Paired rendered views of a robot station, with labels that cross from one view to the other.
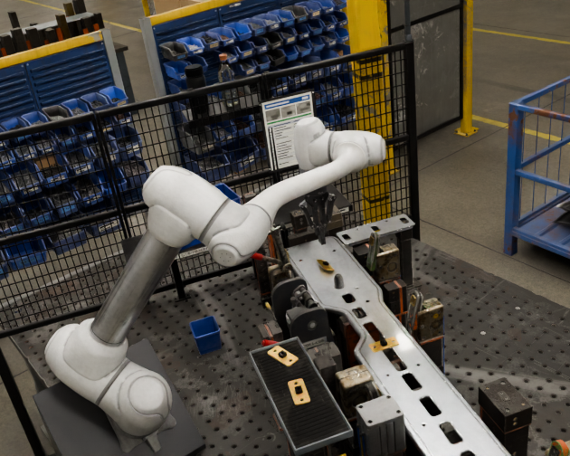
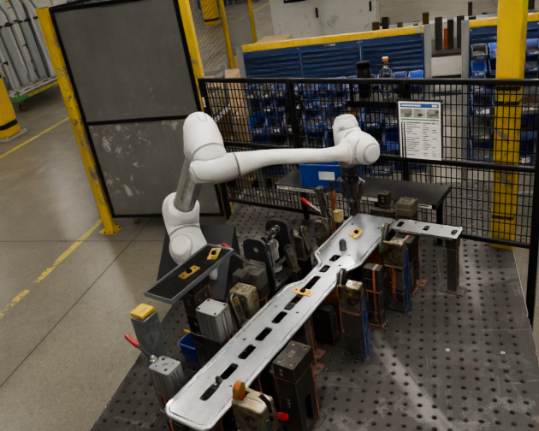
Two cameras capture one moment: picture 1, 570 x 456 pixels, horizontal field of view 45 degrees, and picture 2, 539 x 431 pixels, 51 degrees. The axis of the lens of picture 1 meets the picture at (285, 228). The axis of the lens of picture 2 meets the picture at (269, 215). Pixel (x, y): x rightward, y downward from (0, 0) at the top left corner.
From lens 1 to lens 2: 168 cm
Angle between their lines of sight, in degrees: 46
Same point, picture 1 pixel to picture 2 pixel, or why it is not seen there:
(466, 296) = (480, 321)
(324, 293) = (328, 248)
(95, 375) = (169, 222)
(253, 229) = (214, 166)
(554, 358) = (466, 398)
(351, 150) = (342, 145)
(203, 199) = (196, 138)
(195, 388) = not seen: hidden behind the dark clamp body
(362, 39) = (499, 67)
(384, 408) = (213, 308)
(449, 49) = not seen: outside the picture
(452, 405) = (271, 341)
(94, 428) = not seen: hidden behind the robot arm
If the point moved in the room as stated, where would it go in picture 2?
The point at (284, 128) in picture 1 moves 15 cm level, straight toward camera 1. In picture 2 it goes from (414, 126) to (394, 136)
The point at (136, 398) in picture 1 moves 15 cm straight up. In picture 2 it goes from (173, 243) to (165, 215)
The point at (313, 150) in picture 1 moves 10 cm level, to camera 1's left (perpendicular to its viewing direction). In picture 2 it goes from (337, 138) to (319, 135)
